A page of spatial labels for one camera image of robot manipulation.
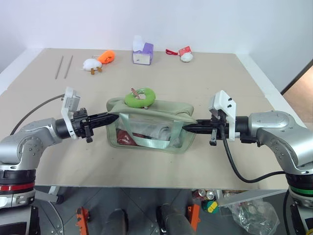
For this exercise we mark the grey cloth inside pouch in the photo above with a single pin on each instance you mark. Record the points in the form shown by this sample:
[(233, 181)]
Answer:
[(156, 131)]

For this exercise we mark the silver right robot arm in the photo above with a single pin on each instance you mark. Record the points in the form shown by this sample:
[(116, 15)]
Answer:
[(276, 132)]

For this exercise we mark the dark rounded shape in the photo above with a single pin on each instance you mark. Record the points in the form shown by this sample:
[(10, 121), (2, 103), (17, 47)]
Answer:
[(172, 219), (117, 221)]

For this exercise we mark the white flat board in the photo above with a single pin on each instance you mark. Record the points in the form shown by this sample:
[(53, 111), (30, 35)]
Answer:
[(247, 197)]

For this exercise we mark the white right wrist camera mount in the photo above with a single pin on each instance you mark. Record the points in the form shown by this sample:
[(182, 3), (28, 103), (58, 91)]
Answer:
[(227, 102)]

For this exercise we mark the clear plastic bag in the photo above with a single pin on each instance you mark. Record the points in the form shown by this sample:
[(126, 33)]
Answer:
[(256, 215)]

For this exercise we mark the red item inside pouch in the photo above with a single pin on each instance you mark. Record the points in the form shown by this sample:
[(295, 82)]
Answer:
[(123, 139)]

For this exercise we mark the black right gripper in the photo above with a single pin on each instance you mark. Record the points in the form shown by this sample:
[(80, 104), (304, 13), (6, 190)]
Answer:
[(218, 128)]

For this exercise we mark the orange clamp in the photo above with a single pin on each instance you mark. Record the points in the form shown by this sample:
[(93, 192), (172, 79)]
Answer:
[(194, 216), (82, 216)]

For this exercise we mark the grey metal chopstick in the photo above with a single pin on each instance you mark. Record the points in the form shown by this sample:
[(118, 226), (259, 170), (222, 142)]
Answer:
[(68, 66)]

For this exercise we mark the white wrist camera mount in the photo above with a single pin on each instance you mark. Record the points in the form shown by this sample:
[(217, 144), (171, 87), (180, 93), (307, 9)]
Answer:
[(227, 102), (69, 100)]

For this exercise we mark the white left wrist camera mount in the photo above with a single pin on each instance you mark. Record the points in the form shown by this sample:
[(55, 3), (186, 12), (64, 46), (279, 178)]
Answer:
[(69, 100)]

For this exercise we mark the silver drink can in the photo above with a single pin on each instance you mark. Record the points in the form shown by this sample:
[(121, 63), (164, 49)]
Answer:
[(210, 194)]

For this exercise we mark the red drink can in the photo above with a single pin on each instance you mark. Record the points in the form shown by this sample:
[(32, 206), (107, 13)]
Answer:
[(198, 194)]

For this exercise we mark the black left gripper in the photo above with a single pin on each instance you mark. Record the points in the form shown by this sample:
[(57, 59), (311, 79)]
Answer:
[(79, 121)]

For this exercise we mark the white plush with orange feet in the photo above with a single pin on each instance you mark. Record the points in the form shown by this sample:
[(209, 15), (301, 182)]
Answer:
[(91, 64)]

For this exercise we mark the orange plush toy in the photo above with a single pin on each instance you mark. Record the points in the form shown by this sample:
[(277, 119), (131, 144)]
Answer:
[(106, 56)]

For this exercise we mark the purple and white tissue box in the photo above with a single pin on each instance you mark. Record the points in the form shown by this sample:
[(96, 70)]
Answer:
[(141, 57)]

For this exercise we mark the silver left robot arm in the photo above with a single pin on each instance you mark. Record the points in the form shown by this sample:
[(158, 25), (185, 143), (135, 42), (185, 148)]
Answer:
[(29, 139)]

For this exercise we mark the green pouch with clear window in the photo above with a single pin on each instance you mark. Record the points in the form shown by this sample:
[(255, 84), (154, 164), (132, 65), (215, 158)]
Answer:
[(171, 110)]

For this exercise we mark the green and yellow round object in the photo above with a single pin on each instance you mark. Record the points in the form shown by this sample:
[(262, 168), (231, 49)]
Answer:
[(209, 206)]

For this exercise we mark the white table leg with caster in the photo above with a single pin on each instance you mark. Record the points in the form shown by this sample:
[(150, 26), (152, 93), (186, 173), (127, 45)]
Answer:
[(55, 194)]

